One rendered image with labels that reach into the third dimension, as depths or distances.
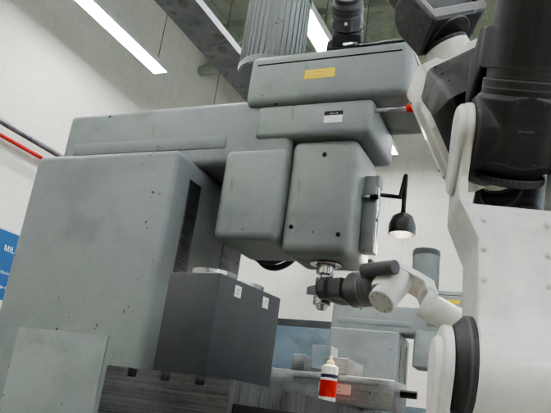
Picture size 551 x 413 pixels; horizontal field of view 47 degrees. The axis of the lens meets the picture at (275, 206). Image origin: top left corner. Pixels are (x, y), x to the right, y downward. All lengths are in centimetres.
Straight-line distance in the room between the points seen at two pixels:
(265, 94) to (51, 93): 534
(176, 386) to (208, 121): 102
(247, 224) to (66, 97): 563
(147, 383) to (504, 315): 55
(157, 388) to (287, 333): 771
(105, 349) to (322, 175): 70
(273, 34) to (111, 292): 88
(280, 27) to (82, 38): 564
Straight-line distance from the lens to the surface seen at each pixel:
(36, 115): 685
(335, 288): 159
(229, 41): 507
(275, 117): 178
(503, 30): 99
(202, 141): 186
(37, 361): 181
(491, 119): 97
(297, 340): 867
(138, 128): 202
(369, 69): 174
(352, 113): 170
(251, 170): 174
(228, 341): 118
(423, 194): 876
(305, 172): 169
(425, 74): 130
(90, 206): 184
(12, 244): 657
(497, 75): 99
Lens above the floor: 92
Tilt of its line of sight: 18 degrees up
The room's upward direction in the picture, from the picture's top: 8 degrees clockwise
